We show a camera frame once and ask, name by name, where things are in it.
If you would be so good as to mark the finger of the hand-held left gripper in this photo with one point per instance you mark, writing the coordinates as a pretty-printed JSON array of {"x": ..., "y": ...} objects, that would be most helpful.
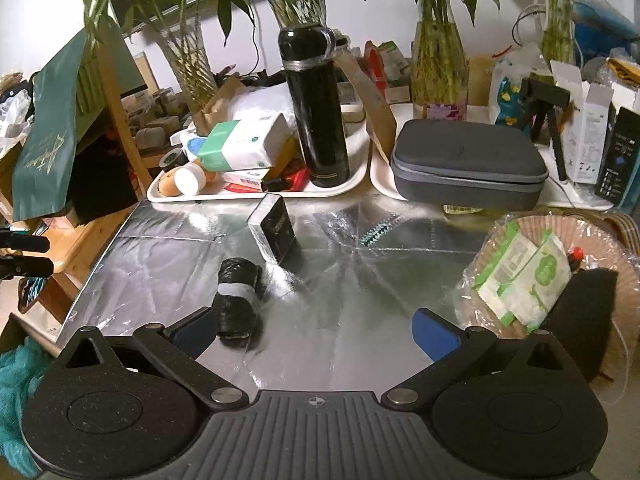
[
  {"x": 22, "y": 242},
  {"x": 25, "y": 266}
]

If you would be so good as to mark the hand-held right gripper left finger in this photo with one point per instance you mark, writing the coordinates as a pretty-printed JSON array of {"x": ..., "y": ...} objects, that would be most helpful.
[{"x": 195, "y": 330}]

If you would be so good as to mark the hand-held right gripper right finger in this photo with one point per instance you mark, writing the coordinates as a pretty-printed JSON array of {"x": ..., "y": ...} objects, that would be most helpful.
[{"x": 435, "y": 332}]

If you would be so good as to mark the black garbage bag roll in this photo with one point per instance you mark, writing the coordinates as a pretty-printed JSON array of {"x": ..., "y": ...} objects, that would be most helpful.
[{"x": 237, "y": 295}]

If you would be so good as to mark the brown cardboard box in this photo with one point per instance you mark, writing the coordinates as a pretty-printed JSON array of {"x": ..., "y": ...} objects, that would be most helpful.
[{"x": 12, "y": 327}]

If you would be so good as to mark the teal bath pouf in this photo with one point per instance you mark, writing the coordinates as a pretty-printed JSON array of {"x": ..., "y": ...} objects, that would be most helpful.
[{"x": 20, "y": 400}]

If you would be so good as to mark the teal black bag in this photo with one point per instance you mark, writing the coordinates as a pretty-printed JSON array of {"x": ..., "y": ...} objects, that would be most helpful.
[{"x": 35, "y": 290}]

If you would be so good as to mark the silver foil mat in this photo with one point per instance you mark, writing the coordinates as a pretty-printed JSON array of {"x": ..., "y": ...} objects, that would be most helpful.
[{"x": 350, "y": 285}]

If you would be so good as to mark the green white wipes packet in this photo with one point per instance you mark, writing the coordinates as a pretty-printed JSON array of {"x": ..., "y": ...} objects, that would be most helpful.
[
  {"x": 542, "y": 280},
  {"x": 505, "y": 260}
]

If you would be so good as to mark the green tote bag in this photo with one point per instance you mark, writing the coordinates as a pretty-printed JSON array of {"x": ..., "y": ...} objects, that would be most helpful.
[{"x": 55, "y": 135}]

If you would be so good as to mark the teal interdental brush strip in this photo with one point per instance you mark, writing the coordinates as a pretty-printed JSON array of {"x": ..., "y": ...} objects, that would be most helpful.
[{"x": 380, "y": 232}]

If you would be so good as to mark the small black box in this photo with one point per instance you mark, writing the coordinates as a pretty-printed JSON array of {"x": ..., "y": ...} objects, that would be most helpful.
[{"x": 272, "y": 232}]

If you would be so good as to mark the clear plastic bag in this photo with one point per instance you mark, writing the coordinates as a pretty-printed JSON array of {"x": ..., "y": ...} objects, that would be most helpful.
[{"x": 15, "y": 110}]

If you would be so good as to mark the tan egg-shaped pouch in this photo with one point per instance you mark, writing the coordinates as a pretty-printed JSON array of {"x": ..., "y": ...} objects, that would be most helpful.
[{"x": 169, "y": 184}]

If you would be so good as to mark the white round jar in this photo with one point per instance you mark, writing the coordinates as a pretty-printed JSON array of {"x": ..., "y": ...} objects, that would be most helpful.
[{"x": 190, "y": 180}]

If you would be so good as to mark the black face mask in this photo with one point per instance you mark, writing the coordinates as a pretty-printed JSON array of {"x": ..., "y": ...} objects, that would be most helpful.
[{"x": 585, "y": 320}]

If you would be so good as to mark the black tape roll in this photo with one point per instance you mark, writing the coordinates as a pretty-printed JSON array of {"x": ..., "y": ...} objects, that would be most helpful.
[{"x": 172, "y": 159}]

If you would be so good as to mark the grey zip case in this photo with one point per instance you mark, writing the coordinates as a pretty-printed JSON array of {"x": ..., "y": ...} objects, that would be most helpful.
[{"x": 465, "y": 160}]

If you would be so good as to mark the red packet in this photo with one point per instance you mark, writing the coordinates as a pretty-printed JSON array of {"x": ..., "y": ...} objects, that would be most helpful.
[{"x": 295, "y": 180}]

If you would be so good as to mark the white blue lotion tube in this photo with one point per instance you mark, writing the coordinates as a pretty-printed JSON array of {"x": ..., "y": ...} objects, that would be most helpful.
[{"x": 195, "y": 147}]

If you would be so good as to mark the green white tissue pack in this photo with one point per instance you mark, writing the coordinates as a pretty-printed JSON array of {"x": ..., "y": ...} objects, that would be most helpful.
[{"x": 240, "y": 145}]

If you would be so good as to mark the brown paper bag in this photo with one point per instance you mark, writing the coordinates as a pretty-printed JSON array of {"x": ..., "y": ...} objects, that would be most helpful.
[
  {"x": 372, "y": 110},
  {"x": 217, "y": 102}
]

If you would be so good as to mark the white plastic-wrapped pack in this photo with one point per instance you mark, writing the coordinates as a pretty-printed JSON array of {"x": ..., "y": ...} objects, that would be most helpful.
[{"x": 260, "y": 102}]

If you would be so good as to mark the black thermos bottle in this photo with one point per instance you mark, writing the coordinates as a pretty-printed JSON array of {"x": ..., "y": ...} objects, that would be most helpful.
[{"x": 317, "y": 110}]

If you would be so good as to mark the mini black tripod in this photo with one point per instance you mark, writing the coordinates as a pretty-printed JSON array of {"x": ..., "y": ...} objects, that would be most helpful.
[{"x": 547, "y": 105}]

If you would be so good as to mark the printed white plastic bag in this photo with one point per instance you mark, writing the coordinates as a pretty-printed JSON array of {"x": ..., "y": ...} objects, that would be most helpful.
[{"x": 510, "y": 90}]

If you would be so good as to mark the white open carton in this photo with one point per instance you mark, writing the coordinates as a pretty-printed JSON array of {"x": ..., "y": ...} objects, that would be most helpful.
[{"x": 585, "y": 125}]

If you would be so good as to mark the black carton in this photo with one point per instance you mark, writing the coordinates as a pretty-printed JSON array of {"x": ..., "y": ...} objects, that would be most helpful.
[{"x": 620, "y": 155}]

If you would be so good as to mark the red green snack pack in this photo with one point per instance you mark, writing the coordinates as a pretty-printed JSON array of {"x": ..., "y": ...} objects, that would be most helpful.
[{"x": 380, "y": 67}]

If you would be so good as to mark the dark glass jar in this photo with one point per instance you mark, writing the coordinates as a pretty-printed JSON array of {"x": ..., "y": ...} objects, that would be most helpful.
[{"x": 341, "y": 45}]

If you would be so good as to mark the yellow packet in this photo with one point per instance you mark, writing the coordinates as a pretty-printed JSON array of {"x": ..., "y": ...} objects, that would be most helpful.
[{"x": 625, "y": 67}]

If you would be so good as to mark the blue plastic object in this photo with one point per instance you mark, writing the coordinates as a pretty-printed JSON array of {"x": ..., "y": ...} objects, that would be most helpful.
[{"x": 605, "y": 15}]

